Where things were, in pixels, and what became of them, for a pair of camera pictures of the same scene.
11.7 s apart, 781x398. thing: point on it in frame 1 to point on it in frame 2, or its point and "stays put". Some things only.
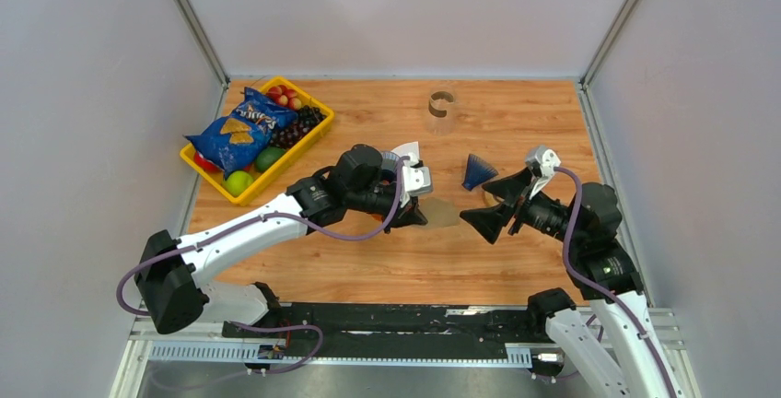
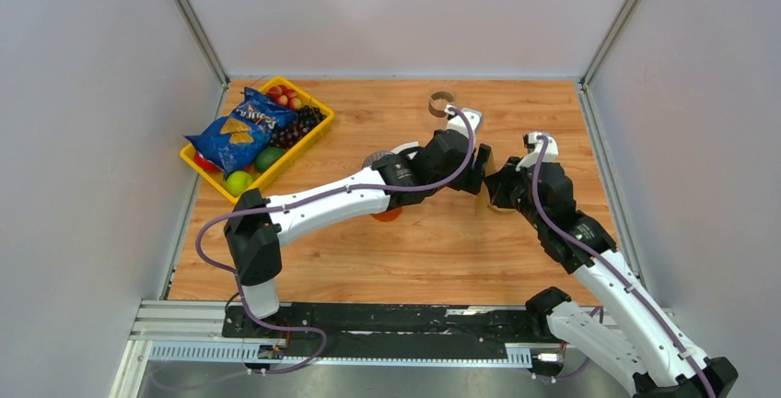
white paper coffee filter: (404, 149) stays put
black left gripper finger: (411, 216) to (479, 167)
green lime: (265, 157) stays put
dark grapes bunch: (306, 118) stays put
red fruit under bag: (206, 164) stays put
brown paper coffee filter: (439, 213) to (490, 169)
